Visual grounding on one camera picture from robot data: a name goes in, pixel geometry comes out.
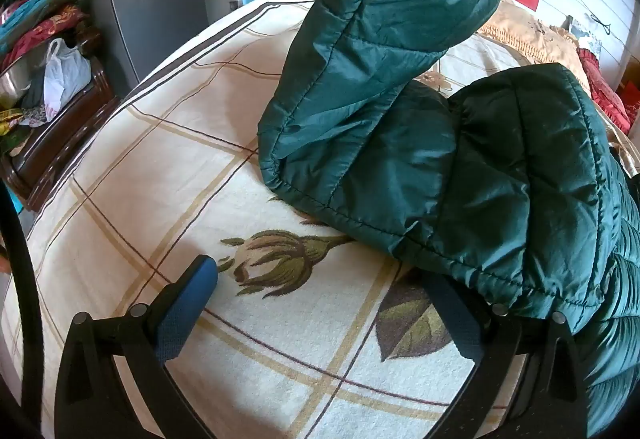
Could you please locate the white plastic bag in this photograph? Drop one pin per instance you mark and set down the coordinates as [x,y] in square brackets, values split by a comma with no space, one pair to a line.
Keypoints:
[66,73]

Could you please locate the floral cream bedspread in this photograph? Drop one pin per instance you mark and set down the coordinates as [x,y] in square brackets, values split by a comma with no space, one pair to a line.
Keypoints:
[308,334]

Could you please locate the pile of colourful clothes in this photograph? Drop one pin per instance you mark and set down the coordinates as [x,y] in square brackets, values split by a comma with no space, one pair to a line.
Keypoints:
[27,29]

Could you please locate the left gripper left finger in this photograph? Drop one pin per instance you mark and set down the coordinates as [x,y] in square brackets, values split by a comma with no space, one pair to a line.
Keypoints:
[90,398]

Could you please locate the dark wooden chair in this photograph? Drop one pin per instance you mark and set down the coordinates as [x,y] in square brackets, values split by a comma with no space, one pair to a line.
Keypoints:
[32,170]

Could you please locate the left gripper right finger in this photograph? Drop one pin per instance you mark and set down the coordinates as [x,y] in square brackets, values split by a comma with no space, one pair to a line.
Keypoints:
[549,399]

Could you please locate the red pillow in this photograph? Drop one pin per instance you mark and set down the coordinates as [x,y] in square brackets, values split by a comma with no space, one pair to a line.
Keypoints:
[601,92]

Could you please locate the dark green puffer jacket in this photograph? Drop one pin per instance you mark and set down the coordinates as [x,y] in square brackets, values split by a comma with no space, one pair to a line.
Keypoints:
[508,186]

